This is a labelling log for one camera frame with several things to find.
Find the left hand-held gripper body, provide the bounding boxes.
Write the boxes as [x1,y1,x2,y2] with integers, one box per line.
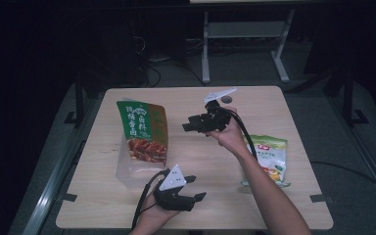
[153,164,198,212]

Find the white metal desk frame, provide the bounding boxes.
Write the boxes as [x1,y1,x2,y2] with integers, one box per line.
[201,9,296,84]

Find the silver metal rail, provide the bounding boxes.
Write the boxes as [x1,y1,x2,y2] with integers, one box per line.
[21,97,107,235]
[327,96,376,210]

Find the person's left hand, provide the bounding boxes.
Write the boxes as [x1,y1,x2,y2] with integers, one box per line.
[139,191,182,231]

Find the green sauce packet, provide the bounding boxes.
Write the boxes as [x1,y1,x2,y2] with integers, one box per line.
[116,99,169,166]

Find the white green packet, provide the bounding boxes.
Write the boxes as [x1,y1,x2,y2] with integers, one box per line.
[240,134,292,189]

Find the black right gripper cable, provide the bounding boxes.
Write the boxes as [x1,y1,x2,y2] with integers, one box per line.
[226,109,376,197]

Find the black metal stand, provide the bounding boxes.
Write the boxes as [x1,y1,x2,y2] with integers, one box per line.
[63,73,86,128]
[342,67,370,127]

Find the black floor cables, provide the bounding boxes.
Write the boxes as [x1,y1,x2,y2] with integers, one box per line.
[131,33,207,87]

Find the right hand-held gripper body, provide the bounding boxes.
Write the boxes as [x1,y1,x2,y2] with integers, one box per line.
[189,86,238,133]

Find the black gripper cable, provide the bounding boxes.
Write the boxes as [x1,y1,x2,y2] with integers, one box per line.
[226,109,376,197]
[130,168,171,230]

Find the clear plastic container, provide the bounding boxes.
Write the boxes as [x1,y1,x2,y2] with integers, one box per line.
[114,131,171,190]

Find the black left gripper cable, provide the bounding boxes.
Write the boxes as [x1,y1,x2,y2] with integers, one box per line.
[130,168,171,230]

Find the person's right hand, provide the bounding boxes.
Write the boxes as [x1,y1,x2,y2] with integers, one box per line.
[205,107,249,155]

